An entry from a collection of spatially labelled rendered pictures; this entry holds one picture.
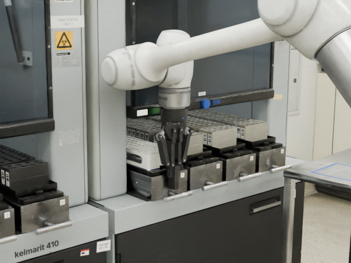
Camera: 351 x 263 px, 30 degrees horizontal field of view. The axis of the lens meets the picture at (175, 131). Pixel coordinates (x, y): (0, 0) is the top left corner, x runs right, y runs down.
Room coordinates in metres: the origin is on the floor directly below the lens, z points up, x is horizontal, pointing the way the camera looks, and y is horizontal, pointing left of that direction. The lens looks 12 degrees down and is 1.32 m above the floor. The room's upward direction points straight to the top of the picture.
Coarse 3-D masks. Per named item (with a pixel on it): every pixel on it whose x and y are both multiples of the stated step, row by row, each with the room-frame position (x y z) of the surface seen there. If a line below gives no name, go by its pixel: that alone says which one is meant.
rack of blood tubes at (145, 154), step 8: (128, 136) 2.04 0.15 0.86; (128, 144) 1.93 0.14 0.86; (136, 144) 1.93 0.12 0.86; (144, 144) 1.94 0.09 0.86; (152, 144) 1.94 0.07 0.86; (128, 152) 1.98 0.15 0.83; (136, 152) 1.85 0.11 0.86; (144, 152) 1.83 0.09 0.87; (152, 152) 1.83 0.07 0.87; (128, 160) 1.88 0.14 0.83; (136, 160) 1.95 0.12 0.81; (144, 160) 1.82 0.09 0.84; (152, 160) 1.82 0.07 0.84; (144, 168) 1.82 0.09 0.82; (152, 168) 1.82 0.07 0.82
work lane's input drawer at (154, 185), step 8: (128, 168) 1.87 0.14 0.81; (136, 168) 1.84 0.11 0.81; (160, 168) 1.83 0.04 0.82; (128, 176) 1.85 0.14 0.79; (136, 176) 1.82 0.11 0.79; (144, 176) 1.80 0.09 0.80; (152, 176) 1.79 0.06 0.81; (160, 176) 1.79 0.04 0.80; (184, 176) 1.85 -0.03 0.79; (128, 184) 1.85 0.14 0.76; (136, 184) 1.82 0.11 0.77; (144, 184) 1.80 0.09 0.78; (152, 184) 1.77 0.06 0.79; (160, 184) 1.79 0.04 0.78; (184, 184) 1.85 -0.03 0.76; (152, 192) 1.77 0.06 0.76; (160, 192) 1.79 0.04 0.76; (168, 192) 1.81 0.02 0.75; (176, 192) 1.83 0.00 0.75; (184, 192) 1.80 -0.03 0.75; (152, 200) 1.77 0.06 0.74; (168, 200) 1.75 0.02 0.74
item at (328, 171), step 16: (320, 160) 1.93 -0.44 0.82; (336, 160) 1.93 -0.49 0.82; (288, 176) 1.80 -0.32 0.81; (304, 176) 1.76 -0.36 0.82; (320, 176) 1.75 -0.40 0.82; (336, 176) 1.75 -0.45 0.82; (288, 192) 1.80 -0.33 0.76; (288, 208) 1.80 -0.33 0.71; (288, 224) 1.80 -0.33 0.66; (288, 240) 1.80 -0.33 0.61; (288, 256) 1.80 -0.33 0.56
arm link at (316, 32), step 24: (264, 0) 1.25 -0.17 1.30; (288, 0) 1.21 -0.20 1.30; (312, 0) 1.21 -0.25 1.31; (336, 0) 1.23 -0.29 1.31; (288, 24) 1.22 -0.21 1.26; (312, 24) 1.22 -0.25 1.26; (336, 24) 1.21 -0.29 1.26; (312, 48) 1.23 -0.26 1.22; (336, 48) 1.21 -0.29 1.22; (336, 72) 1.20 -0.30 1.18
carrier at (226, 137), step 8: (224, 128) 2.10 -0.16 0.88; (232, 128) 2.10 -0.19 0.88; (208, 136) 2.05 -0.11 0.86; (216, 136) 2.05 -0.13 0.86; (224, 136) 2.08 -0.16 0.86; (232, 136) 2.10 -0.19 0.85; (208, 144) 2.05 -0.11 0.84; (216, 144) 2.05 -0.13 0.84; (224, 144) 2.08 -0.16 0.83; (232, 144) 2.10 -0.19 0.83
